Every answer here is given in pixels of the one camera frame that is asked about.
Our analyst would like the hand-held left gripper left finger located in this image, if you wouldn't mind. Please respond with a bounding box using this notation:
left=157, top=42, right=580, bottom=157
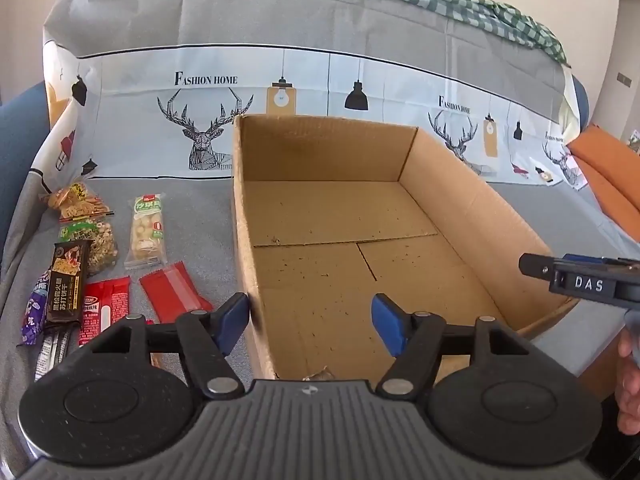
left=97, top=292, right=249, bottom=401

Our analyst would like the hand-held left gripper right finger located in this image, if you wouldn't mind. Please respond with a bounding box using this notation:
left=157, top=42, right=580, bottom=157
left=371, top=294, right=526, bottom=401

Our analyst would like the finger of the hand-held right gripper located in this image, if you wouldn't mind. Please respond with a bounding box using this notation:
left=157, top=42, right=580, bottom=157
left=518, top=253, right=553, bottom=278
left=554, top=254, right=640, bottom=275

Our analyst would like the small plain red packet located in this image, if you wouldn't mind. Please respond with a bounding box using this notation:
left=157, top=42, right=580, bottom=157
left=139, top=262, right=215, bottom=325

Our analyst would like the pale nougat bar packet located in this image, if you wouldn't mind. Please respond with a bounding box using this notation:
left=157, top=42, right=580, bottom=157
left=124, top=195, right=168, bottom=270

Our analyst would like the cardboard box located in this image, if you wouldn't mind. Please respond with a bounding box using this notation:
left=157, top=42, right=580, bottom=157
left=231, top=114, right=581, bottom=382

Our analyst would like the red white-striped snack packet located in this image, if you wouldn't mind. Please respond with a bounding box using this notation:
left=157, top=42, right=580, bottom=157
left=78, top=277, right=132, bottom=347

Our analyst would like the green label peanut bag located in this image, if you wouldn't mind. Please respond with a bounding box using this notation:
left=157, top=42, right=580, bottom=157
left=59, top=217, right=120, bottom=276

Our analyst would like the black cracker packet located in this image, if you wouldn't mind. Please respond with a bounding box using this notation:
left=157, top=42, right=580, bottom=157
left=46, top=240, right=93, bottom=323

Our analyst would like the silver stick packet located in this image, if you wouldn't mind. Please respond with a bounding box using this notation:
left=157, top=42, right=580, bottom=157
left=34, top=325, right=76, bottom=383

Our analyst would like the clear cracker bag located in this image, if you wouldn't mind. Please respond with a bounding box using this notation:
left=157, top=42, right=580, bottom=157
left=40, top=182, right=113, bottom=222

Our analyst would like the purple snack packet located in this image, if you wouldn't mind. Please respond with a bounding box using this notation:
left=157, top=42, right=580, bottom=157
left=19, top=269, right=53, bottom=346

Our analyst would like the person's right hand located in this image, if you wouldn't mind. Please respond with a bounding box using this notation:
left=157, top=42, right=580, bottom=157
left=616, top=332, right=640, bottom=436

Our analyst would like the orange cushion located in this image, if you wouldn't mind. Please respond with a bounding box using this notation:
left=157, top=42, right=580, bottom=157
left=565, top=122, right=640, bottom=246

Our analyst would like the blue fabric sofa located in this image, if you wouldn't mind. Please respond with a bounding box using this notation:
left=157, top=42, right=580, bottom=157
left=0, top=80, right=51, bottom=261

